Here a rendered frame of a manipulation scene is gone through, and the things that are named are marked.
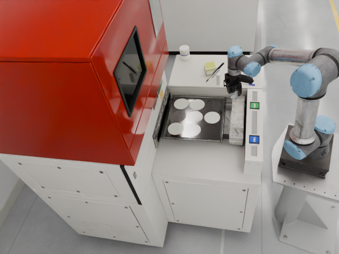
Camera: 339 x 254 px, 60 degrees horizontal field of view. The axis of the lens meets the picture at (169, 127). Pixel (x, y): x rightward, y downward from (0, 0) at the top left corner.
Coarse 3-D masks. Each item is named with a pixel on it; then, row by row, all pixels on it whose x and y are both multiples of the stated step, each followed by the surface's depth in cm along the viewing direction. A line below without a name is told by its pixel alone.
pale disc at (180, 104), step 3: (180, 99) 198; (183, 99) 198; (177, 102) 197; (180, 102) 197; (183, 102) 196; (186, 102) 196; (174, 105) 195; (177, 105) 195; (180, 105) 195; (183, 105) 194; (186, 105) 194; (177, 108) 193; (180, 108) 193; (183, 108) 193
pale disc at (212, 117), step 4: (208, 112) 187; (212, 112) 187; (216, 112) 186; (204, 116) 186; (208, 116) 185; (212, 116) 185; (216, 116) 184; (208, 120) 183; (212, 120) 183; (216, 120) 182
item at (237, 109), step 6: (234, 102) 193; (240, 102) 192; (234, 108) 189; (240, 108) 188; (234, 114) 186; (240, 114) 185; (234, 120) 183; (240, 120) 182; (234, 132) 177; (240, 132) 176; (234, 144) 174; (240, 144) 173
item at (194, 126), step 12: (204, 108) 190; (216, 108) 189; (168, 120) 187; (180, 120) 186; (192, 120) 185; (204, 120) 183; (168, 132) 181; (192, 132) 179; (204, 132) 178; (216, 132) 176
